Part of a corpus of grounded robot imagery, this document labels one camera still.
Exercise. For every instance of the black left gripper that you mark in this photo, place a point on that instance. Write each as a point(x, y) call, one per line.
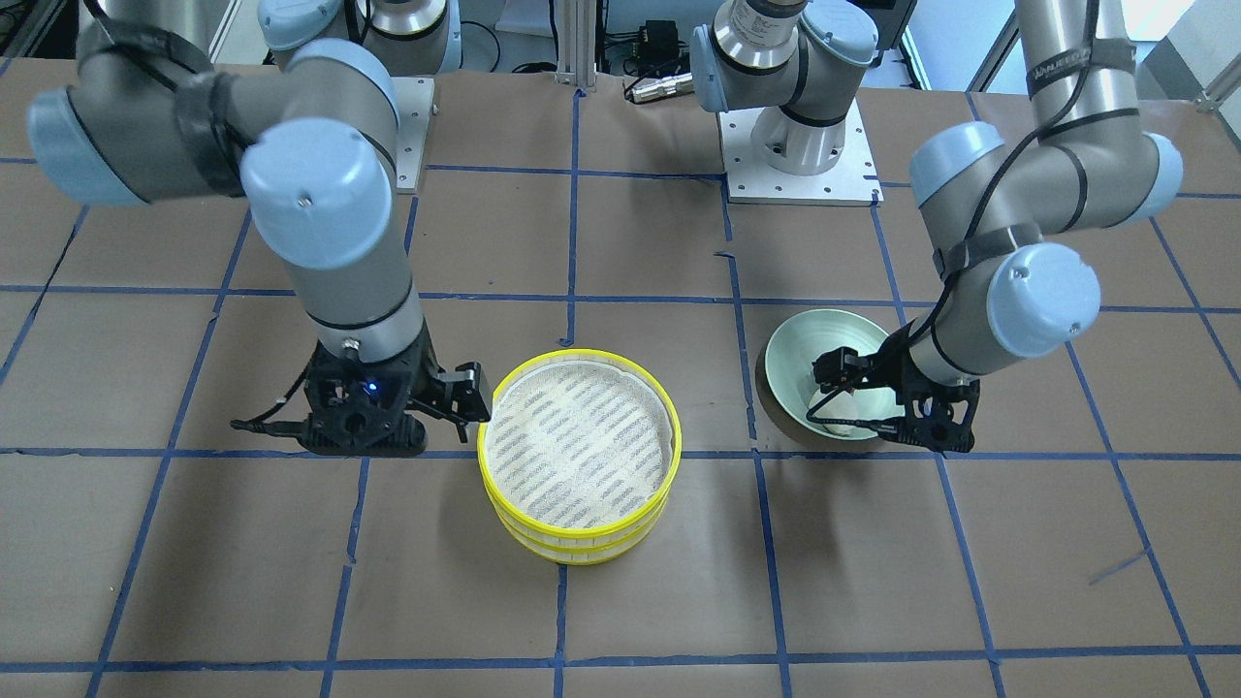
point(884, 366)

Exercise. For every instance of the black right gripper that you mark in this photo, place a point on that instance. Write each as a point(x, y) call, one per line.
point(433, 380)

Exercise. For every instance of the mint green plate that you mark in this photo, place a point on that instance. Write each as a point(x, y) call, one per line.
point(799, 380)

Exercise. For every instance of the yellow top steamer layer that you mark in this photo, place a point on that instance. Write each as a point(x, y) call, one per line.
point(581, 443)

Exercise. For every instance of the yellow steamer layer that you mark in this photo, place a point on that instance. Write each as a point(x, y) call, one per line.
point(581, 551)
point(581, 443)

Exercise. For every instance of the white bun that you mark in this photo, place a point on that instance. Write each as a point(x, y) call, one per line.
point(843, 405)

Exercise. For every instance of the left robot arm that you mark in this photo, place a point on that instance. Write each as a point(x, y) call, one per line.
point(1010, 293)

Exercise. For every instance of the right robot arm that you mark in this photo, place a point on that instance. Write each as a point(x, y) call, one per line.
point(312, 149)

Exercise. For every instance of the yellow bottom steamer layer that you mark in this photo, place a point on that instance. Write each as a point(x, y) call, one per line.
point(581, 551)

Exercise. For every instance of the silver cylindrical connector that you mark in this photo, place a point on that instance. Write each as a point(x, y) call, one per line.
point(647, 90)

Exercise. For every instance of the black power adapter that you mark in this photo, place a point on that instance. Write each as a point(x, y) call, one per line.
point(657, 42)

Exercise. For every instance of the aluminium frame post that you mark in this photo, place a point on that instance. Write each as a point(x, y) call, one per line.
point(577, 27)

